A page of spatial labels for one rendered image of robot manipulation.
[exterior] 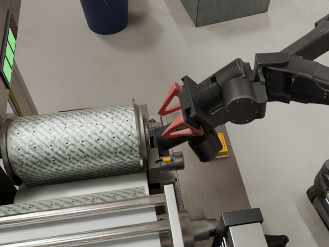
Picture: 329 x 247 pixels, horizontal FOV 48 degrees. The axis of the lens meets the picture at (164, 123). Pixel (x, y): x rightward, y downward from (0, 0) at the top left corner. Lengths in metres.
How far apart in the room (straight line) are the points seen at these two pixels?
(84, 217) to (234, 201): 0.67
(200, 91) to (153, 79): 1.91
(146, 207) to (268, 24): 2.76
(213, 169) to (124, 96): 1.46
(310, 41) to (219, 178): 0.46
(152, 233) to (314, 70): 0.39
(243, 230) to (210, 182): 0.64
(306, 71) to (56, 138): 0.46
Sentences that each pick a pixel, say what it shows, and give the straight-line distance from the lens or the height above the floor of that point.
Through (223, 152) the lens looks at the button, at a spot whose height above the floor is 0.92.
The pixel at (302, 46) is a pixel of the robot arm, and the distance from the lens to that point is 0.94.
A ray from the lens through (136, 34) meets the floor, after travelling 2.95.
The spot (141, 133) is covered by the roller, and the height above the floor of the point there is 1.30.
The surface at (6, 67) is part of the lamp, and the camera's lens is 1.05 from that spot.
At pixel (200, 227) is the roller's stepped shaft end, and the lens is 0.56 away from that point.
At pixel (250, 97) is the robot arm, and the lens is 0.60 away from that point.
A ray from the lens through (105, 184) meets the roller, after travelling 0.74.
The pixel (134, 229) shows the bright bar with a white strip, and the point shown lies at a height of 1.46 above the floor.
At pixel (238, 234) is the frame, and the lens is 0.47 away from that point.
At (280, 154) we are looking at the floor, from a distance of 2.31.
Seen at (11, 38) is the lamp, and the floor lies 1.19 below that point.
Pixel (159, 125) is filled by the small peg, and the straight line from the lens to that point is 0.74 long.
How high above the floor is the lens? 1.88
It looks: 53 degrees down
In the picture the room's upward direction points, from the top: straight up
